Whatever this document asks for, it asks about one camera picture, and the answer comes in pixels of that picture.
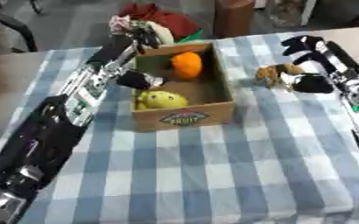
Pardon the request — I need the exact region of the yellow soft toy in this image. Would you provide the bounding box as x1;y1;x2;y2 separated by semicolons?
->
133;89;191;111

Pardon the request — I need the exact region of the brown soft toy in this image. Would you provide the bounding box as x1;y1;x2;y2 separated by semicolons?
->
253;62;307;89

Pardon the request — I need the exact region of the tan cardboard box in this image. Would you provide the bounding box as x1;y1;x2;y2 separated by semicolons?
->
130;40;238;133

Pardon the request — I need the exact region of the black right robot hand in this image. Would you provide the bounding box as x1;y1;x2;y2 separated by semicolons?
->
280;34;359;95

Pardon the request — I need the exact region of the orange toy fruit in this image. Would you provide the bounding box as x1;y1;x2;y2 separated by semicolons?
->
168;51;206;81

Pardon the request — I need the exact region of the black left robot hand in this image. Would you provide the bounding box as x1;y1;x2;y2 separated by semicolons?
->
86;19;171;91

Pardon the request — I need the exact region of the pink and white cloth bundle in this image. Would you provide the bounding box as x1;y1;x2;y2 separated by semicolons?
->
107;14;134;35

